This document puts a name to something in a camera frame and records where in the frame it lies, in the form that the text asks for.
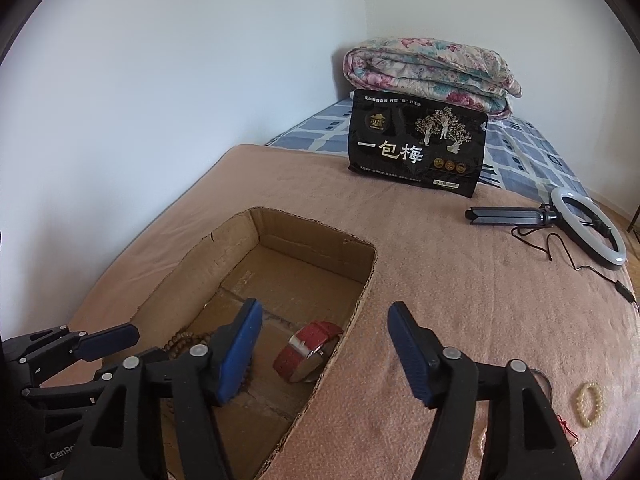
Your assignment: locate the pink blanket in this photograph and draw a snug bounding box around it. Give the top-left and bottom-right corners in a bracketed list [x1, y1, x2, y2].
[40, 144, 640, 480]

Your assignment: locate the blue checked bedsheet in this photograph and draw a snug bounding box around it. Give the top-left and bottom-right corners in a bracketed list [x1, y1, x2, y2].
[265, 97, 583, 206]

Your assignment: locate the dark metal bangle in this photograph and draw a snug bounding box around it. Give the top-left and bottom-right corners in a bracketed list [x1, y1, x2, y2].
[530, 369, 553, 403]

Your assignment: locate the red string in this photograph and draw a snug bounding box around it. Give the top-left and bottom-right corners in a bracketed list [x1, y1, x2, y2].
[555, 412, 576, 448]

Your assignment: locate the red strap wristwatch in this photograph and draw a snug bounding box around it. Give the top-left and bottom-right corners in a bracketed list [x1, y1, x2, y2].
[272, 321, 345, 385]

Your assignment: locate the black folded tripod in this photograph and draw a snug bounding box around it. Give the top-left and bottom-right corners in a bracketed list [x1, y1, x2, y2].
[465, 205, 558, 228]

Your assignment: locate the black cable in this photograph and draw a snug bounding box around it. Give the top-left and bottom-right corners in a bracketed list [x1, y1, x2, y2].
[510, 225, 638, 306]

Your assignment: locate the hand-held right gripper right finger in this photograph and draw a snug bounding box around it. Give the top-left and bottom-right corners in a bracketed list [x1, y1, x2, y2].
[387, 301, 583, 480]

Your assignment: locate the white ring light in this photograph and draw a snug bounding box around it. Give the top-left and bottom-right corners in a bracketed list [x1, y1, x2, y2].
[550, 187, 627, 268]

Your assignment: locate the black snack bag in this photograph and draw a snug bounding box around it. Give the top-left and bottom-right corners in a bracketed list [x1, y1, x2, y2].
[346, 89, 489, 200]

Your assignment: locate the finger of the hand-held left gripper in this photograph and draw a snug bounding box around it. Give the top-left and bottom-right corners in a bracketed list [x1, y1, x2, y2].
[2, 324, 140, 378]
[20, 349, 169, 407]

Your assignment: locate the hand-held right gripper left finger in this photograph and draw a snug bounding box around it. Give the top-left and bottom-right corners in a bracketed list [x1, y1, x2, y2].
[62, 297, 264, 480]

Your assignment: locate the folded floral quilt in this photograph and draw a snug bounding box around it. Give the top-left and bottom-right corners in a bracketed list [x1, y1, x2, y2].
[342, 36, 523, 120]

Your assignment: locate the brown wooden bead bracelet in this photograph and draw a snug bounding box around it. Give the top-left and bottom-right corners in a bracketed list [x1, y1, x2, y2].
[164, 329, 251, 396]

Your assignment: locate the shallow cardboard box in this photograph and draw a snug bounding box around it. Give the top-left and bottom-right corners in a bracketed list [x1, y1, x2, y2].
[127, 206, 378, 480]

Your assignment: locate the pale bead bracelet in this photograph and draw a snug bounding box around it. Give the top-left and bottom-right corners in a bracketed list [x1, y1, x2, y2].
[574, 381, 602, 428]

